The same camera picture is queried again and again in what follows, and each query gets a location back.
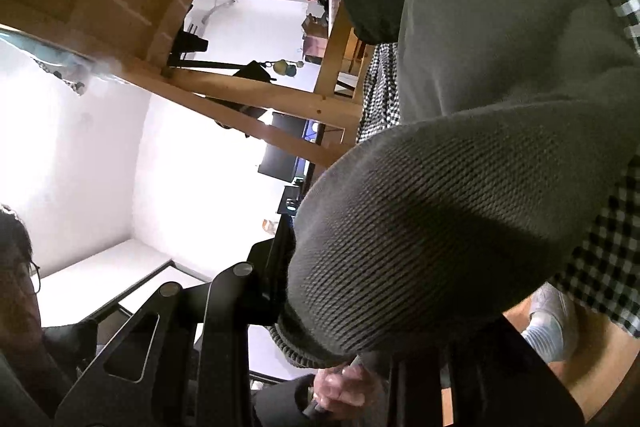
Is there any striped sock foot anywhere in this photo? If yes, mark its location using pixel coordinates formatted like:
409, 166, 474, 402
522, 283, 579, 364

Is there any person's head with glasses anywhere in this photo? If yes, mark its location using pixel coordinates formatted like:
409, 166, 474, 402
1, 205, 47, 378

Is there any black white checkered bedsheet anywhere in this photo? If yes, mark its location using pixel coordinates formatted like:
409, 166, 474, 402
357, 0, 639, 338

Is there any person's right hand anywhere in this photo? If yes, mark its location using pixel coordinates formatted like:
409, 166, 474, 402
311, 364, 382, 421

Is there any grey PG MY sweatshirt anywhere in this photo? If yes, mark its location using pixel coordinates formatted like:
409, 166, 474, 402
270, 0, 639, 369

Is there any wooden bunk bed frame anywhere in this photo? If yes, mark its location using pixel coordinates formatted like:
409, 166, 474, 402
1, 0, 362, 168

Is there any black computer monitor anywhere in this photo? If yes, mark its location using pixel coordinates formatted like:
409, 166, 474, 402
257, 110, 321, 184

